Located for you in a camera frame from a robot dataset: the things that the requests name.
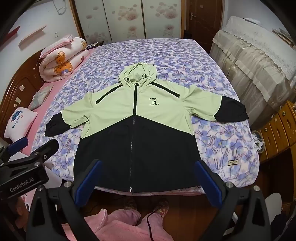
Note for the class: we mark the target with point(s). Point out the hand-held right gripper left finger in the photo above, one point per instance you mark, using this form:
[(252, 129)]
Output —
[(91, 178)]

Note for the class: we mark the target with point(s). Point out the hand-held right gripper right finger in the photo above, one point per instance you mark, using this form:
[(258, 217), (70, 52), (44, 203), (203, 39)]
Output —
[(208, 183)]

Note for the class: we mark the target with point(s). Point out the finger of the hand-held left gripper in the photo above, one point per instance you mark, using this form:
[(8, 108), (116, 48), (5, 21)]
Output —
[(19, 142), (46, 148)]

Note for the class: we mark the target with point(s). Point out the green and black hooded jacket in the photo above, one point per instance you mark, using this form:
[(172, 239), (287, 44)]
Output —
[(161, 104)]

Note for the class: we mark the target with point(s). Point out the person's left forearm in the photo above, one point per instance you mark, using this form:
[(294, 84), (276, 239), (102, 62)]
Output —
[(22, 206)]

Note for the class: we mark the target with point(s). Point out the white embroidered pillow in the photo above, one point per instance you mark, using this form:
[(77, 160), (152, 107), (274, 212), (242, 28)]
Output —
[(19, 125)]

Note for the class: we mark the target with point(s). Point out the grey patterned cloth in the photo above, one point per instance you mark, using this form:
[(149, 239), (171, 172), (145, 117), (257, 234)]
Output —
[(38, 98)]

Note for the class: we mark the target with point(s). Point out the floral slipper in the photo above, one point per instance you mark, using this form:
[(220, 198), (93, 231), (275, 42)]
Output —
[(161, 205)]

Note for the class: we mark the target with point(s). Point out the wooden headboard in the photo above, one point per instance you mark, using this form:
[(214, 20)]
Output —
[(20, 85)]

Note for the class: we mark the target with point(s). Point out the person's pink fleece robe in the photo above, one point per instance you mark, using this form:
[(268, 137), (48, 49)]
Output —
[(120, 229)]

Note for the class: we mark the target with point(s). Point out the dark round basket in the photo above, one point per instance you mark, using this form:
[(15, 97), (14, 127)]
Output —
[(257, 141)]

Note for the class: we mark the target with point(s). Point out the wooden drawer cabinet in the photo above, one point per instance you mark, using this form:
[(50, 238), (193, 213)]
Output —
[(279, 129)]

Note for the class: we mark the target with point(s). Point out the folded bear print quilt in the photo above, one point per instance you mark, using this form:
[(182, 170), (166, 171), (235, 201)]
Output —
[(69, 53)]

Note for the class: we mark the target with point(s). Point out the lace covered furniture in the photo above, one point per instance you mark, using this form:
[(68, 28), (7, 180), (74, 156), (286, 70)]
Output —
[(254, 69)]

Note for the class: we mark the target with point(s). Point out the purple floral blanket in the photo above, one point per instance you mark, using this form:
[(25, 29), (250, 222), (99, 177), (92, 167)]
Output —
[(161, 53)]

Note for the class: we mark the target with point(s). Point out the floral wardrobe sliding doors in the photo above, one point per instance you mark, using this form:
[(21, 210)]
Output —
[(129, 18)]

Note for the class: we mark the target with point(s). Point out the brown wooden door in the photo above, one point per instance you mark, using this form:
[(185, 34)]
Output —
[(203, 16)]

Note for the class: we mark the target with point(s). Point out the wooden wall shelf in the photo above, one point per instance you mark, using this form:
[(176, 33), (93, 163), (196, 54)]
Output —
[(32, 36)]

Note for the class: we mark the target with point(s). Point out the red wall shelf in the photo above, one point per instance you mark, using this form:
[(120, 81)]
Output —
[(9, 35)]

